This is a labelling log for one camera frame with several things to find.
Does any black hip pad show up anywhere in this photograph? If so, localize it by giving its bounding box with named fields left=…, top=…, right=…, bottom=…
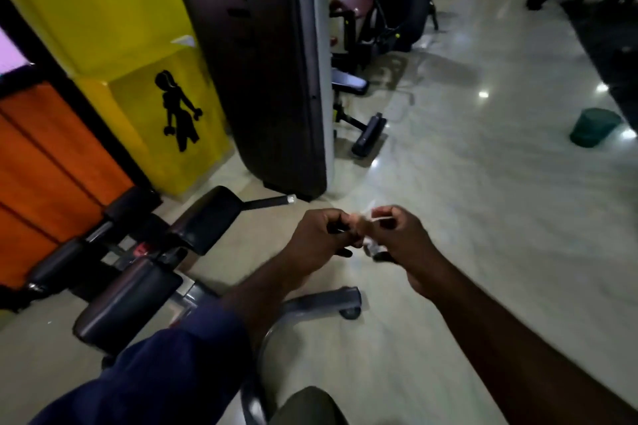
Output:
left=73, top=258, right=184, bottom=356
left=167, top=185, right=245, bottom=256

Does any person's blue shirt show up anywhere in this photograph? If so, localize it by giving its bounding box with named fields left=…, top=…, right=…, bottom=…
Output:
left=29, top=302, right=250, bottom=425

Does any black foam roller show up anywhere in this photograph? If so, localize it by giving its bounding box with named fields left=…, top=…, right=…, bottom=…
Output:
left=25, top=238, right=108, bottom=294
left=102, top=185, right=163, bottom=229

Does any person's left forearm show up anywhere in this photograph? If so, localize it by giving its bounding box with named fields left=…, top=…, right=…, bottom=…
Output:
left=219, top=260, right=310, bottom=351

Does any person's left hand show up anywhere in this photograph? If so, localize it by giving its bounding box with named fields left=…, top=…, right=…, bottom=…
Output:
left=281, top=208, right=362, bottom=286

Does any black handle grip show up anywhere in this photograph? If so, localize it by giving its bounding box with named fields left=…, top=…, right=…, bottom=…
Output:
left=241, top=194, right=298, bottom=211

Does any white cleaning wipe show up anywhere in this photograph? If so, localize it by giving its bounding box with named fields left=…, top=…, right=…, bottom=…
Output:
left=351, top=199, right=395, bottom=261

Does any person's right forearm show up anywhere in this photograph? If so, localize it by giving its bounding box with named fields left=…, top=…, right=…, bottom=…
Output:
left=413, top=265, right=638, bottom=425

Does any orange curtain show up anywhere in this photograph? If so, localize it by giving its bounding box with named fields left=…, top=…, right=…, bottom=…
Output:
left=0, top=83, right=134, bottom=291

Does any green waste bin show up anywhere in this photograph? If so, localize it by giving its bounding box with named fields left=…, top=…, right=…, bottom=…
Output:
left=570, top=107, right=624, bottom=149

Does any black figure wall decal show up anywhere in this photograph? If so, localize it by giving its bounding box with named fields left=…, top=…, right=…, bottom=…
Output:
left=154, top=70, right=204, bottom=153

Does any black roman chair bench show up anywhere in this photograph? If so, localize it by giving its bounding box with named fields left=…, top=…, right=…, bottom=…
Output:
left=25, top=185, right=362, bottom=425

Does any person's right hand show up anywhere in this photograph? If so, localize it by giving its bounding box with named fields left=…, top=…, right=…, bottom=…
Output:
left=366, top=205, right=445, bottom=299

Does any black framed window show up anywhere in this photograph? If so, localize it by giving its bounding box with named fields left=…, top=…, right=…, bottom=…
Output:
left=0, top=0, right=153, bottom=311

